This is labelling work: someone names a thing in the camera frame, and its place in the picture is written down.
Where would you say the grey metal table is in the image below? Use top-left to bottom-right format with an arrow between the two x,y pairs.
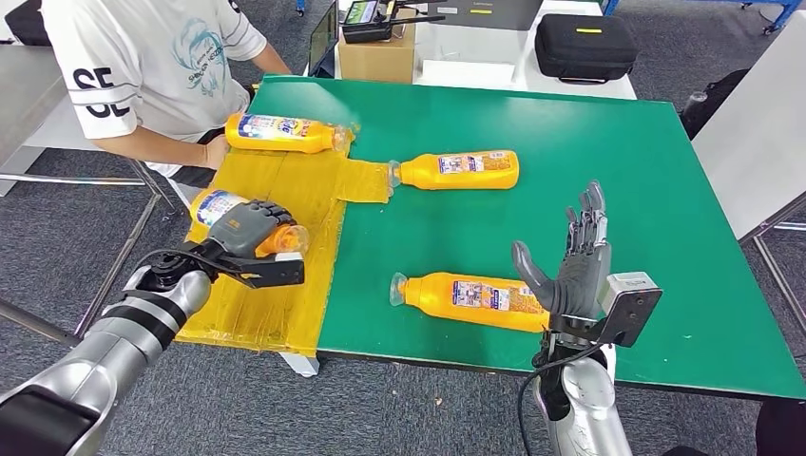
0,47 -> 181,348
689,9 -> 806,341

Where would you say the green table board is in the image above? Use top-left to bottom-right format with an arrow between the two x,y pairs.
236,74 -> 806,402

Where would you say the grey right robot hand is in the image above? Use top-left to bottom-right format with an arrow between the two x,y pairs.
510,180 -> 613,319

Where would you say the blue metal frame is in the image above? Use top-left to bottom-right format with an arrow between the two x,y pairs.
601,0 -> 806,36

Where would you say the white table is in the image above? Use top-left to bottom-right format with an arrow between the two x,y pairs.
301,0 -> 637,102

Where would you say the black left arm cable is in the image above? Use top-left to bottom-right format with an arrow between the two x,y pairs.
128,248 -> 219,284

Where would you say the yellow tape mat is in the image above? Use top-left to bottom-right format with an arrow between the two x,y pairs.
173,125 -> 393,359

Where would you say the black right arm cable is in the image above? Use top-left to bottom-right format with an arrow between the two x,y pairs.
516,342 -> 605,456

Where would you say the black carrying case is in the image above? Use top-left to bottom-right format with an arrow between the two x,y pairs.
5,0 -> 51,47
533,13 -> 639,86

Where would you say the cardboard box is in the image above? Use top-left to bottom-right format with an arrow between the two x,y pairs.
336,9 -> 418,86

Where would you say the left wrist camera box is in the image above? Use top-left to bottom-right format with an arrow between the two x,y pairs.
210,248 -> 307,291

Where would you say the person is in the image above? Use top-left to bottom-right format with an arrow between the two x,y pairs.
40,0 -> 294,190

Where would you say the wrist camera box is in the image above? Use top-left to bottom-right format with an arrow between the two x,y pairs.
210,248 -> 307,291
591,272 -> 663,350

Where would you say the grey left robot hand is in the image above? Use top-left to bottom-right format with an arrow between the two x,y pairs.
206,199 -> 297,259

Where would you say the orange detergent bottle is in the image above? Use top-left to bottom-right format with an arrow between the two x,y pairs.
188,188 -> 311,258
389,272 -> 550,333
224,113 -> 349,155
388,150 -> 521,191

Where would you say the white table foot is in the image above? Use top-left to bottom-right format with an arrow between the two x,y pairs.
279,351 -> 321,379

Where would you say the person's right hand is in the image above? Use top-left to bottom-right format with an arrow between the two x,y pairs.
202,133 -> 233,171

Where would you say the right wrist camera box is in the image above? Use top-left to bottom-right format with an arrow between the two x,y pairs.
591,272 -> 663,350

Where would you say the black remote controller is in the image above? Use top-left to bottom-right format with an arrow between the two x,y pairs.
340,0 -> 449,46

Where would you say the black tablet screen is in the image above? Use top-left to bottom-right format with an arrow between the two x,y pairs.
307,1 -> 341,80

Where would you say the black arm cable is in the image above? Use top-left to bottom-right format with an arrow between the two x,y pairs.
516,342 -> 605,456
128,248 -> 219,284

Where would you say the white flat box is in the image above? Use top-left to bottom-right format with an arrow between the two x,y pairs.
418,59 -> 518,90

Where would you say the black bag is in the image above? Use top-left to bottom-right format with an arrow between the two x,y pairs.
679,67 -> 751,141

